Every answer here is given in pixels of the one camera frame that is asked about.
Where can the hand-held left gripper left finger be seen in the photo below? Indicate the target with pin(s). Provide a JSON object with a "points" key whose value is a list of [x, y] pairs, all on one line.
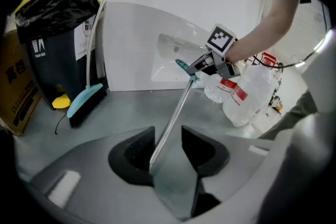
{"points": [[131, 157]]}

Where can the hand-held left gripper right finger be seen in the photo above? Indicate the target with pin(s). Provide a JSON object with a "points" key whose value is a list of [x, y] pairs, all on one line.
{"points": [[207, 154]]}

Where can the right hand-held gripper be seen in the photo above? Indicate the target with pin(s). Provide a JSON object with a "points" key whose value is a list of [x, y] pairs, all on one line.
{"points": [[220, 39]]}

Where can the person's right forearm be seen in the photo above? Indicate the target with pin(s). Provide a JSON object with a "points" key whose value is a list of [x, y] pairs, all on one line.
{"points": [[262, 31]]}

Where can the clear water jug red cap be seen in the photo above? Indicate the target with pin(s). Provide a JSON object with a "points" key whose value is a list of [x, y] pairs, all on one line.
{"points": [[214, 91], [249, 97], [267, 59]]}

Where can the pile of mixed clutter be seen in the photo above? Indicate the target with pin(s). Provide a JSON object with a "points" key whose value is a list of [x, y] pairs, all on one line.
{"points": [[275, 103]]}

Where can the person's grey trousers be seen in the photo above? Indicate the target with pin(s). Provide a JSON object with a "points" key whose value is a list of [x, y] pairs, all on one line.
{"points": [[296, 110]]}

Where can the black trash bin yellow lid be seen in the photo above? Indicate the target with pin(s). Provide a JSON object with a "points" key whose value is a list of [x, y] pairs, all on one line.
{"points": [[52, 47]]}

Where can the large cardboard box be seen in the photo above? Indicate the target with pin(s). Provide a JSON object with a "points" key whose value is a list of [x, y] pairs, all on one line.
{"points": [[15, 86]]}

